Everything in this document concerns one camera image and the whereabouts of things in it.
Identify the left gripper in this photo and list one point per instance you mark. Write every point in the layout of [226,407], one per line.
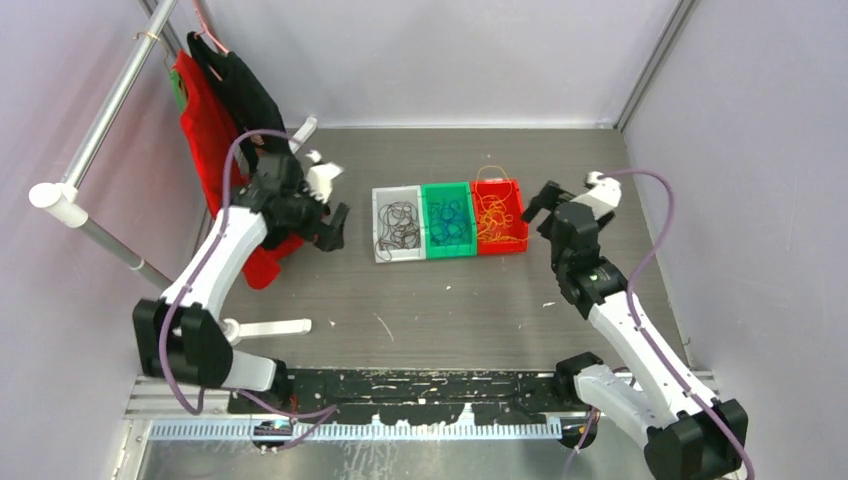
[326,237]

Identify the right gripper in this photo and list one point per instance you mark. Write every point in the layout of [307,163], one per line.
[546,200]

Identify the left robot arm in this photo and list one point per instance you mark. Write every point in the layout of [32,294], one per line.
[179,337]

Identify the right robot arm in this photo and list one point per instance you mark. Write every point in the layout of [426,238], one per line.
[683,428]

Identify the red plastic bin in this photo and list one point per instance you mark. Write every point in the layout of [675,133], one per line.
[497,208]

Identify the white plastic bin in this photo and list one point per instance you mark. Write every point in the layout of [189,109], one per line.
[397,224]

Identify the green plastic bin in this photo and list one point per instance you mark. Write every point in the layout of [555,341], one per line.
[449,220]

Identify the black shirt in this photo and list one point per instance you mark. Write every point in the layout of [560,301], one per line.
[244,98]

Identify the red shirt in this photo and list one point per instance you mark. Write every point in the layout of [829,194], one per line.
[209,131]

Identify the green hanger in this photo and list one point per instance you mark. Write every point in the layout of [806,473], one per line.
[178,90]

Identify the metal clothes rack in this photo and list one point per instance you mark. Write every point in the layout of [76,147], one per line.
[58,199]

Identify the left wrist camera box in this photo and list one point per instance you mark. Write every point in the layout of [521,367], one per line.
[320,176]

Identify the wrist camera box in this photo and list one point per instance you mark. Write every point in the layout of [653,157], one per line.
[603,194]
[320,176]

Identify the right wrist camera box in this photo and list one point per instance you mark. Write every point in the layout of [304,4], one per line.
[603,194]

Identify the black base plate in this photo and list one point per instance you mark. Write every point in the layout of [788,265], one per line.
[428,397]

